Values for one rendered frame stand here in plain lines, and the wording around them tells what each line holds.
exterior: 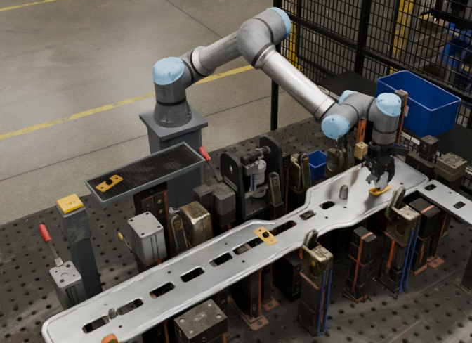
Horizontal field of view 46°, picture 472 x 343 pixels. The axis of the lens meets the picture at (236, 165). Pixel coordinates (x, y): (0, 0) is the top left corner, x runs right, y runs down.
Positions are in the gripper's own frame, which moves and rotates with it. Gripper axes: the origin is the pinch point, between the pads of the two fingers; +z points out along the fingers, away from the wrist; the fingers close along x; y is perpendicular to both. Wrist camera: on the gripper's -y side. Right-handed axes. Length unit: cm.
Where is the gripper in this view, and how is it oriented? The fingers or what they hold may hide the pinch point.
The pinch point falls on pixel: (380, 185)
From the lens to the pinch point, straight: 199.1
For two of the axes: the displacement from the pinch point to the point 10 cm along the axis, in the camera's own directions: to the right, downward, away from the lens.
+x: 5.7, 4.7, -6.7
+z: 0.3, 8.0, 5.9
